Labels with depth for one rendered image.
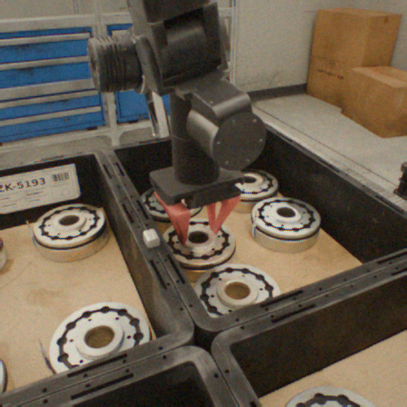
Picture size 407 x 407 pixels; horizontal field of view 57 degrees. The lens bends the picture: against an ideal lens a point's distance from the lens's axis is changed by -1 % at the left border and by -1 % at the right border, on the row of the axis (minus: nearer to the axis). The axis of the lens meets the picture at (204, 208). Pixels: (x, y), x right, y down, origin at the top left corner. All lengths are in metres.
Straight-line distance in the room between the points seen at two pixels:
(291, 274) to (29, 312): 0.33
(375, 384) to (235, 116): 0.30
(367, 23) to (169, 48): 3.36
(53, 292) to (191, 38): 0.35
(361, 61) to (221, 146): 3.42
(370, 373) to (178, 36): 0.38
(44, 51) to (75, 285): 1.90
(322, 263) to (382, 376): 0.17
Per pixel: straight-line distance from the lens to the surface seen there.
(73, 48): 2.34
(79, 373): 0.32
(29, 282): 0.55
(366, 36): 3.70
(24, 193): 0.64
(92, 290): 0.52
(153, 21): 0.36
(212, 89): 0.36
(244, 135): 0.35
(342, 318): 0.39
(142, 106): 2.50
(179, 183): 0.45
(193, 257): 0.50
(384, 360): 0.47
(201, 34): 0.39
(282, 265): 0.54
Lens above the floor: 1.19
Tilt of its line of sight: 34 degrees down
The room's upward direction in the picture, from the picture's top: straight up
